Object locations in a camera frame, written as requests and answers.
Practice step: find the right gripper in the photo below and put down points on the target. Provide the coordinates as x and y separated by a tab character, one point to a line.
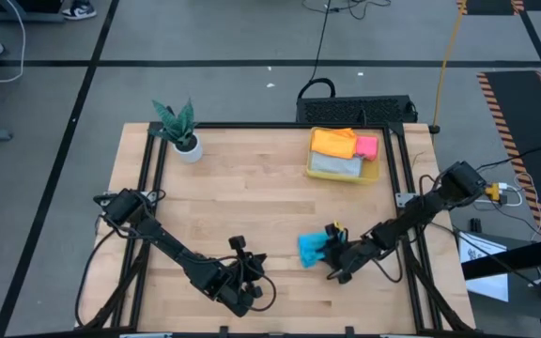
350	256

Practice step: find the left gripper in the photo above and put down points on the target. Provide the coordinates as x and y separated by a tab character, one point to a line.
237	281

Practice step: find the blue microfiber towel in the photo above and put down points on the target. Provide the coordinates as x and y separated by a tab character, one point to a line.
312	246

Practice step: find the grey microfiber towel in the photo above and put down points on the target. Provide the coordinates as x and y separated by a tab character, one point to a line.
335	165

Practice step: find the pink microfiber towel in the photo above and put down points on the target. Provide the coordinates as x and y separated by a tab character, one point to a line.
367	148

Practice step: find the orange microfiber towel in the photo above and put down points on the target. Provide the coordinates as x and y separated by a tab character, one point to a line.
334	143

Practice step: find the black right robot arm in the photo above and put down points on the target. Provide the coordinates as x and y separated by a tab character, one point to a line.
425	211

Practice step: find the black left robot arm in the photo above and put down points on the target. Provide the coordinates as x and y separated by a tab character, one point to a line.
167	244

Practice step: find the grey metal mounting plate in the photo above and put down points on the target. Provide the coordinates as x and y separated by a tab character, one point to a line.
146	193
403	200

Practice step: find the yellow translucent plastic bin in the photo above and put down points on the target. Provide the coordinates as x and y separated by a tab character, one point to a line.
371	176

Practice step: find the white paper sheet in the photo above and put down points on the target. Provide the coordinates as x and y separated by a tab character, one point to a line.
486	288

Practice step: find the snake plant in white pot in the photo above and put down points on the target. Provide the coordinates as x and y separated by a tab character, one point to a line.
183	141

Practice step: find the black perforated computer case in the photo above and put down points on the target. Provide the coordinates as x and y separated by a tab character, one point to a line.
355	110

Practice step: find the yellow power adapter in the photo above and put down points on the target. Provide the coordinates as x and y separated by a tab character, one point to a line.
493	191

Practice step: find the black stand bar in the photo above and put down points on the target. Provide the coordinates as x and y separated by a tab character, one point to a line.
519	257

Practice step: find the large hazard striped floor mat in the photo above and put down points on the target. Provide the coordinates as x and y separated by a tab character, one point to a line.
519	122

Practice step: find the small hazard striped floor mat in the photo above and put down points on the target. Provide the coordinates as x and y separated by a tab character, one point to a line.
491	5

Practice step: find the black aluminium table frame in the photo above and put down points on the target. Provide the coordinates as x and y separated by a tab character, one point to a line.
251	125

